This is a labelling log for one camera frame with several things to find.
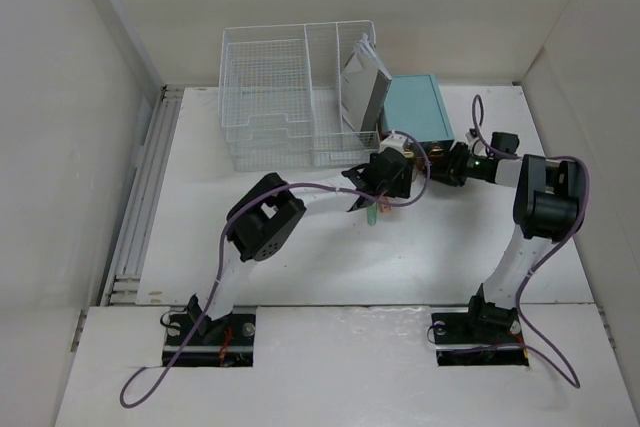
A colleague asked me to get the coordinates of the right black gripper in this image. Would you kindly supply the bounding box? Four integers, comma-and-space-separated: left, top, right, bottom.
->
422, 140, 489, 186

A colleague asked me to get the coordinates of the green highlighter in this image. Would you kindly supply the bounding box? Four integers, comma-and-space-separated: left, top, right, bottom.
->
367, 203, 378, 227

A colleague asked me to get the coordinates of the teal drawer box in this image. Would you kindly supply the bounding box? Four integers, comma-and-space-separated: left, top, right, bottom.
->
379, 74, 454, 160

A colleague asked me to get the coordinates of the gray white booklet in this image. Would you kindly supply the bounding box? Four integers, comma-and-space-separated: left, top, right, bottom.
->
340, 34, 393, 132

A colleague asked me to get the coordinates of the orange highlighter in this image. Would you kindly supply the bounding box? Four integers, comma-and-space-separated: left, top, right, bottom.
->
378, 201, 392, 214

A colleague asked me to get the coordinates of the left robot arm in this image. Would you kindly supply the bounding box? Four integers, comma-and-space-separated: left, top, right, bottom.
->
189, 148, 414, 344

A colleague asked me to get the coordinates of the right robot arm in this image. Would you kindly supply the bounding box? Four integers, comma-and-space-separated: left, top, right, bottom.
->
430, 132, 589, 341

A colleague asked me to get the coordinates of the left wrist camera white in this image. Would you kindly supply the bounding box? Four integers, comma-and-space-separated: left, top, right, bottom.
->
379, 131, 408, 155

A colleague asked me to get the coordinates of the white wire mesh desk organizer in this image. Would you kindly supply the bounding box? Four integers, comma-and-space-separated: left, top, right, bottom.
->
218, 20, 379, 172

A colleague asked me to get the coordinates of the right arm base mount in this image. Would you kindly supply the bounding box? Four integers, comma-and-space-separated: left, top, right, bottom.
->
428, 294, 529, 367

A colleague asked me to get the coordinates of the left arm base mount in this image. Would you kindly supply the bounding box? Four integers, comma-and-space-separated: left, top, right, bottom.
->
160, 296, 257, 368

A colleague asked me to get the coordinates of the aluminium rail frame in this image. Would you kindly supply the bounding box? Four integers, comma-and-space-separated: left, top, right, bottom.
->
97, 85, 184, 307

